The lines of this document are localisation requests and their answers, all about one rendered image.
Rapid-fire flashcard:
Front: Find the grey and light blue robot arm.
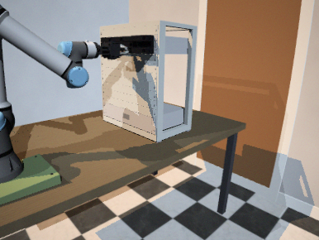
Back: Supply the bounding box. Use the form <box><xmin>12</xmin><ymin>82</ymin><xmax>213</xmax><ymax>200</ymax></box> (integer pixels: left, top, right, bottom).
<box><xmin>0</xmin><ymin>4</ymin><xmax>98</xmax><ymax>184</ymax></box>

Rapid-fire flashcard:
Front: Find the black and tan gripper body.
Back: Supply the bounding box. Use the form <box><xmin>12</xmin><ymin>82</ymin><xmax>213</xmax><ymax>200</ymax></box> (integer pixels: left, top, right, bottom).
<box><xmin>94</xmin><ymin>42</ymin><xmax>120</xmax><ymax>59</ymax></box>

